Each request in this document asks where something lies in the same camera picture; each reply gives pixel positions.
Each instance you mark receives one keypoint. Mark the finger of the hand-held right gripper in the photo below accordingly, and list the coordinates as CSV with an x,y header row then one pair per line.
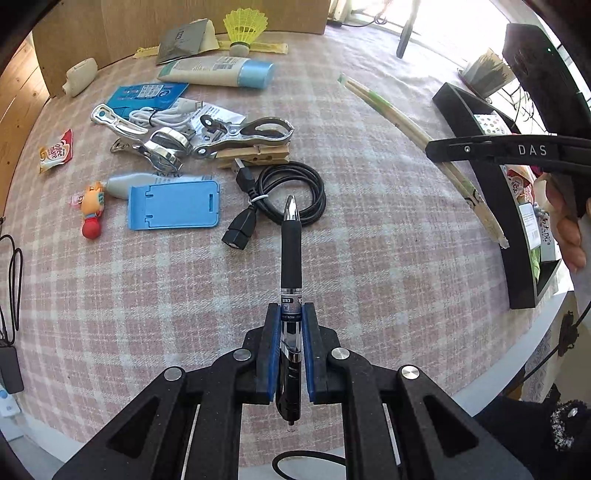
x,y
452,148

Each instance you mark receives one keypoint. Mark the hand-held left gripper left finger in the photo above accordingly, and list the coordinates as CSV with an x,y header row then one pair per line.
x,y
276,350

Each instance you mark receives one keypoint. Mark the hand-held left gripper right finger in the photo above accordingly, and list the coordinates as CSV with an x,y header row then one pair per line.
x,y
308,350

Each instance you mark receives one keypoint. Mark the black gel pen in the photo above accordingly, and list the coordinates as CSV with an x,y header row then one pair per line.
x,y
292,258

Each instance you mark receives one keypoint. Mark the black tray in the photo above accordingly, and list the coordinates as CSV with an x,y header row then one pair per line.
x,y
512,240

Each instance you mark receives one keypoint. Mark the silver tube with white cap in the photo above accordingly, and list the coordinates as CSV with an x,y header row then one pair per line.
x,y
129,184

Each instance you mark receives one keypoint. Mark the white desktop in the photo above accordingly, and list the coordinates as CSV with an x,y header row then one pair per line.
x,y
540,323

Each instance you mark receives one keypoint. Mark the person's right hand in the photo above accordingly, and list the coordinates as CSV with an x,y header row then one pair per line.
x,y
565,230

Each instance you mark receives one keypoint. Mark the sticker sheet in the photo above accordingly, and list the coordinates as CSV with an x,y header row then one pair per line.
x,y
489,122

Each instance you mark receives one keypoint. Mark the potted plant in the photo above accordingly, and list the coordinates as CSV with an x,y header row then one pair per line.
x,y
485,69

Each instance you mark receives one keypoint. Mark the wrapped wooden chopsticks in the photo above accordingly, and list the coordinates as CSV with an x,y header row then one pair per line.
x,y
397,117

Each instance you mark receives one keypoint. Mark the coffee creamer sachet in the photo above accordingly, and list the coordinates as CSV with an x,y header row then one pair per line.
x,y
55,152
519,177

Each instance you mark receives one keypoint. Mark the pink plaid tablecloth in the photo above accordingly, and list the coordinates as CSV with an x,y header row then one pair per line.
x,y
369,277

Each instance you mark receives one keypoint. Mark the white printed box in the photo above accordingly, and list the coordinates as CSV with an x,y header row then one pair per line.
x,y
535,230

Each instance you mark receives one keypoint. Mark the blue phone stand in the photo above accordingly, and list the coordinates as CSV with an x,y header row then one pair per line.
x,y
175,205

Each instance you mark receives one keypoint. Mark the wooden clothespin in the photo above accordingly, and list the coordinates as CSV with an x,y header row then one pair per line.
x,y
254,154

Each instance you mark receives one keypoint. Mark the yellow paper chopstick sleeve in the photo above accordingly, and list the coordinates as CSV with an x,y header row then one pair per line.
x,y
272,47

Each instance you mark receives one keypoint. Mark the metal clip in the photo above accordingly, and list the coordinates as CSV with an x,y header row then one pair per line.
x,y
134,138
240,134

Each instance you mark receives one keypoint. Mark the white label packet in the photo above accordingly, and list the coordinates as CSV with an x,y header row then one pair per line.
x,y
221,113

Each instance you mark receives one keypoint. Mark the dark fuzzy garment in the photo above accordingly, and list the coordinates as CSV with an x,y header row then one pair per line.
x,y
531,429

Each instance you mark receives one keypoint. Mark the yellow shuttlecock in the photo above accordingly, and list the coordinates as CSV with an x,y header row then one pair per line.
x,y
244,27

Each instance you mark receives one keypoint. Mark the cream tube with blue cap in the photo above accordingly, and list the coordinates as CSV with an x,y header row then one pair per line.
x,y
217,71

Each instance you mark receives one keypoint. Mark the black power adapter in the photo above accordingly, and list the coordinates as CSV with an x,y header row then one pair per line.
x,y
10,369

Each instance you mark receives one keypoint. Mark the cream sachet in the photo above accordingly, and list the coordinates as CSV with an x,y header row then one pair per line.
x,y
210,37

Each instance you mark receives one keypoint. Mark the white power strip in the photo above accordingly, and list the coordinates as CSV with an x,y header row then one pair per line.
x,y
7,406

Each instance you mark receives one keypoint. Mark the blue sachet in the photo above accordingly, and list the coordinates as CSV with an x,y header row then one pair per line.
x,y
134,94

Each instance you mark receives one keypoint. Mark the grey sachet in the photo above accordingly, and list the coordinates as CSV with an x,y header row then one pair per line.
x,y
178,39

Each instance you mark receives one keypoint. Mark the small cream plastic case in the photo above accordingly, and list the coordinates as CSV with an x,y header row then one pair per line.
x,y
81,76

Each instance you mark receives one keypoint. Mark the wooden board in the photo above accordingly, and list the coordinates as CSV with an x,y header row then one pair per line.
x,y
115,27

